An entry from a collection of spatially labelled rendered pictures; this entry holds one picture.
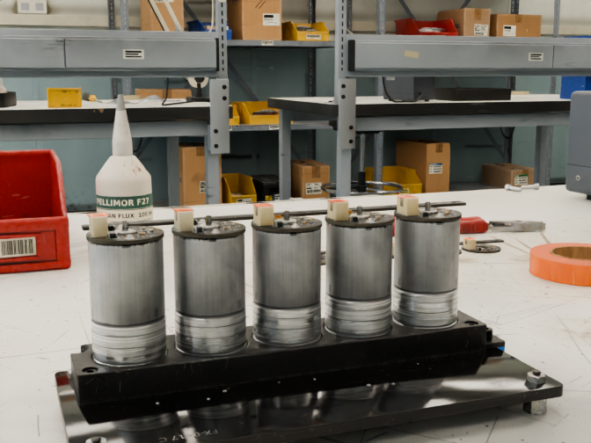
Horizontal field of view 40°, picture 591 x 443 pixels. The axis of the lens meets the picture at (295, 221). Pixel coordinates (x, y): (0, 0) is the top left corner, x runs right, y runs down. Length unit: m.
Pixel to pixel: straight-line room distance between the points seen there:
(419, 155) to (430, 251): 4.62
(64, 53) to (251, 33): 2.04
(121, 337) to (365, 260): 0.09
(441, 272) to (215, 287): 0.09
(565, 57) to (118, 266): 2.97
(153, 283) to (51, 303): 0.16
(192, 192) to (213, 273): 4.08
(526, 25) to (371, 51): 2.55
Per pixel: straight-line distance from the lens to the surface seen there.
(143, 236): 0.26
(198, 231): 0.27
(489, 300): 0.42
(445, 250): 0.30
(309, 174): 4.49
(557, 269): 0.47
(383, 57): 2.78
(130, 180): 0.50
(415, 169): 4.96
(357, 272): 0.29
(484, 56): 2.98
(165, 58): 2.54
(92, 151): 4.66
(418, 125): 2.93
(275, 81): 4.88
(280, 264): 0.28
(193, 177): 4.33
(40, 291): 0.45
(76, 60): 2.50
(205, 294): 0.27
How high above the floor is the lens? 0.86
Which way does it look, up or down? 11 degrees down
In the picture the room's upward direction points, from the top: straight up
